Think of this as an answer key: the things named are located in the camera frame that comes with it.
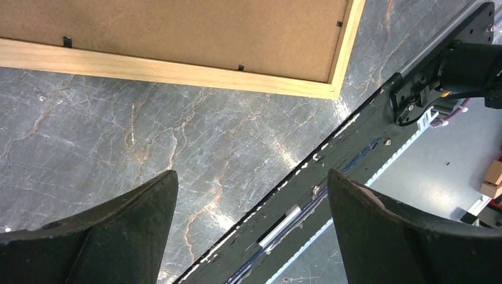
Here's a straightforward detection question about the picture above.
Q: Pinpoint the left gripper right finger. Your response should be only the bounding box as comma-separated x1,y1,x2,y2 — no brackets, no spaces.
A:
327,169,501,283

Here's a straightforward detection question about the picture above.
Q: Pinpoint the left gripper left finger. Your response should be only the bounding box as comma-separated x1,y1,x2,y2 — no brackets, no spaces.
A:
1,170,179,283

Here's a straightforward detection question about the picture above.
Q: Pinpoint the wooden picture frame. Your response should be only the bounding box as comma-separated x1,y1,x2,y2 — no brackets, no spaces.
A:
1,1,365,99

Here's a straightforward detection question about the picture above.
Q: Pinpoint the brown backing board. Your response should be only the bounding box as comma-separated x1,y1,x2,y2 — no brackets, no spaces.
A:
1,1,347,82

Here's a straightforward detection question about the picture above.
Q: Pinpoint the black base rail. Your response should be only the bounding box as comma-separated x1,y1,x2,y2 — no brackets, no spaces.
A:
178,1,496,283

